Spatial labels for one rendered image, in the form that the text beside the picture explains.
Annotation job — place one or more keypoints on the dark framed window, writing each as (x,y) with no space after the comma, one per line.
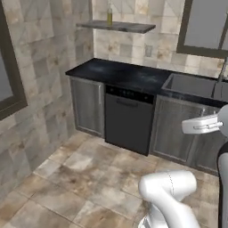
(205,26)
(6,74)

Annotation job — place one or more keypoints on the grey sink tap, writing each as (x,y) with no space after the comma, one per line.
(221,75)

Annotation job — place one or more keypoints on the grey wall shelf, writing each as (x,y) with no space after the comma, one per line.
(118,26)

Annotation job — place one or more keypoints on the olive oil bottle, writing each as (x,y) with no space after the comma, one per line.
(109,16)

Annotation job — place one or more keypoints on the grey sink basin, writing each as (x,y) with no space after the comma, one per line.
(190,86)

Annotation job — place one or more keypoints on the grey wall socket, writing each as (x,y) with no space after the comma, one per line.
(148,50)

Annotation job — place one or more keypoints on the black dishwasher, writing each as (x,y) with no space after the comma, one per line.
(127,124)

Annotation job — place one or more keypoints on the narrow grey cabinet door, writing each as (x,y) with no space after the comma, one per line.
(86,105)

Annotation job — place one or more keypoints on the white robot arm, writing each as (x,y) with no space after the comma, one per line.
(166,190)

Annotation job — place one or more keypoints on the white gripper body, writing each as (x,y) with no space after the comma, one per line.
(199,123)

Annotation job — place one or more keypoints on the wide grey cabinet door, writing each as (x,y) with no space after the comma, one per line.
(172,130)
(207,151)

